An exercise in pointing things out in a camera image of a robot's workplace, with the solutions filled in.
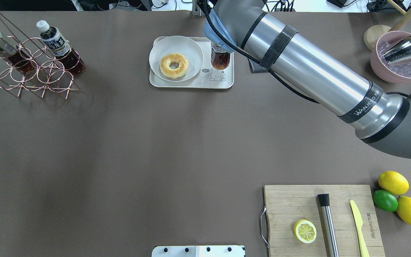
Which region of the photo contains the tea bottle front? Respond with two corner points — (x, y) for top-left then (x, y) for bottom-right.
(211, 42), (230, 70)

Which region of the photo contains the tea bottle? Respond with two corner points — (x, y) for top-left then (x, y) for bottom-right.
(0, 31), (35, 74)
(36, 20), (86, 75)
(211, 42), (230, 70)

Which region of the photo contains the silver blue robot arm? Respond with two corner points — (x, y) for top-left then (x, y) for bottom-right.
(198, 0), (411, 159)

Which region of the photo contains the cream rabbit tray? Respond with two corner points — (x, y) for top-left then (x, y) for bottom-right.
(149, 36), (234, 89)

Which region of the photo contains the tea bottle back right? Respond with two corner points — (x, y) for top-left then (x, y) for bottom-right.
(36, 20), (86, 75)

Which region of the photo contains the tea bottle back left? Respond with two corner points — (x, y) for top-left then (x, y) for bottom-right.
(0, 31), (35, 74)

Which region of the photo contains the glazed donut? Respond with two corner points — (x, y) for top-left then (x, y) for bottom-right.
(159, 53), (189, 79)

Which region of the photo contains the grey folded cloth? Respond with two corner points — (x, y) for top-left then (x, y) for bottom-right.
(248, 59), (268, 74)

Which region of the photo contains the white round plate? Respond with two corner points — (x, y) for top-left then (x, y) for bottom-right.
(149, 36), (203, 82)

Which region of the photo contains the bamboo cutting board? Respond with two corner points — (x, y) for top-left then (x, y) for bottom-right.
(264, 185), (385, 257)

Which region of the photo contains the lemon half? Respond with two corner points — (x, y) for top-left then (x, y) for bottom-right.
(293, 219), (317, 244)

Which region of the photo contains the steel muddler black tip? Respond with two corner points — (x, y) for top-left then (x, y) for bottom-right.
(318, 193), (340, 257)

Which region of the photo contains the yellow plastic knife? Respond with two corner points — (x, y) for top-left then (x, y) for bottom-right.
(350, 200), (370, 257)

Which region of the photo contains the wooden mug tree stand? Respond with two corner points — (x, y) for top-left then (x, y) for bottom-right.
(364, 0), (411, 50)

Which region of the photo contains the green lime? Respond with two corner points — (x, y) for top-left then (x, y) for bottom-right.
(372, 190), (399, 212)

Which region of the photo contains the whole lemon upper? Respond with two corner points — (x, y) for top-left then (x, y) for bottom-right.
(378, 171), (409, 195)

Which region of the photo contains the pink ice bowl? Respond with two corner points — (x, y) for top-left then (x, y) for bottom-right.
(370, 31), (411, 84)

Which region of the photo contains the metal ice scoop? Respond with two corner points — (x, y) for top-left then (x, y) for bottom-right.
(381, 36), (411, 66)

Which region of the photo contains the aluminium camera post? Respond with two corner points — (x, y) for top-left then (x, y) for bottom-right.
(191, 0), (204, 17)

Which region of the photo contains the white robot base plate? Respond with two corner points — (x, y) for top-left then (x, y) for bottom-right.
(151, 245), (246, 257)

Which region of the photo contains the copper wire bottle rack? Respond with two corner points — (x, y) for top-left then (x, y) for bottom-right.
(0, 12), (83, 99)

